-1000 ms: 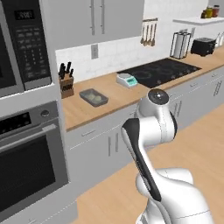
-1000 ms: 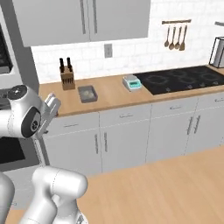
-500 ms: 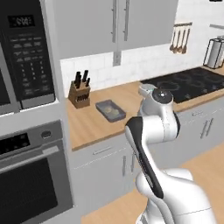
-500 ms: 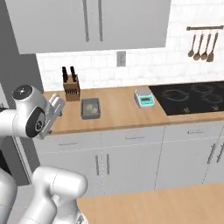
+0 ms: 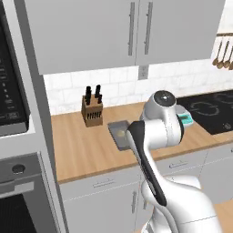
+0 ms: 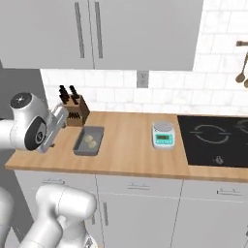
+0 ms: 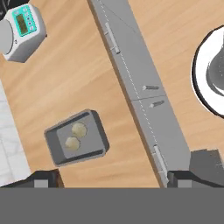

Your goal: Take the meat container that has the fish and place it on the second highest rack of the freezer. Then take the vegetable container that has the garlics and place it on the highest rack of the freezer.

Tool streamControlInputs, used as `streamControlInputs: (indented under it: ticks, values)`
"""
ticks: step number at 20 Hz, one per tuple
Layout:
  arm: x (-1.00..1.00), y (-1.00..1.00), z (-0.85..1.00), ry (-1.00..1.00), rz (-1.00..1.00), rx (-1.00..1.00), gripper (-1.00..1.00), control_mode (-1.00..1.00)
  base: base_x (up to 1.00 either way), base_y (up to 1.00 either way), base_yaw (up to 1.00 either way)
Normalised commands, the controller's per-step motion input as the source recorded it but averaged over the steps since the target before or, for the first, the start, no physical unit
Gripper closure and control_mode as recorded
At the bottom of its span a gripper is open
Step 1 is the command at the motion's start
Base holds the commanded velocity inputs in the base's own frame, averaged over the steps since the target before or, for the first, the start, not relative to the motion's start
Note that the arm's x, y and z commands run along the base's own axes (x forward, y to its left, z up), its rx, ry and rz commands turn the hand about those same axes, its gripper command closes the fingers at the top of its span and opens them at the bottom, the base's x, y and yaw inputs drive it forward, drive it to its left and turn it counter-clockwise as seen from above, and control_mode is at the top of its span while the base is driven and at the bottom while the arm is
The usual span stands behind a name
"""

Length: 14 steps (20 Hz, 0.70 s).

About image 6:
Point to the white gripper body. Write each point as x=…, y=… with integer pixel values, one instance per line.
x=58, y=121

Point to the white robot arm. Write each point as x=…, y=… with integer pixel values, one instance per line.
x=22, y=129

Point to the grey container with garlics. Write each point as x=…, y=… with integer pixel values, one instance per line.
x=93, y=131

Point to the wooden knife block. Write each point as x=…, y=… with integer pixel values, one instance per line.
x=81, y=111

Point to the pale garlic bulb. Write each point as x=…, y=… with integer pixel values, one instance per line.
x=92, y=144
x=88, y=138

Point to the grey drawer front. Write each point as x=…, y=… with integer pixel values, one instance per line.
x=80, y=181
x=200, y=192
x=161, y=187

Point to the grey upper cupboard door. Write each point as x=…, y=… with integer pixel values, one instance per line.
x=42, y=32
x=148, y=32

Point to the grey cupboard door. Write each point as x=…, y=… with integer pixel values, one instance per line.
x=213, y=226
x=142, y=223
x=42, y=32
x=98, y=226
x=148, y=32

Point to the white kitchen scale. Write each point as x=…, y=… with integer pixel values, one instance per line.
x=163, y=137

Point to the grey lower cupboard door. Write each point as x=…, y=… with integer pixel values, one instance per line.
x=98, y=226
x=142, y=223
x=213, y=226

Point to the black hob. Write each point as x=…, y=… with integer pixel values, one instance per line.
x=210, y=151

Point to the hanging wooden spoon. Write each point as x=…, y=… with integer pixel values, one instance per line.
x=246, y=83
x=240, y=77

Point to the grey wall outlet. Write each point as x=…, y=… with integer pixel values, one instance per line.
x=142, y=79

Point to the wooden tool rail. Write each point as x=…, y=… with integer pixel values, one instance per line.
x=242, y=43

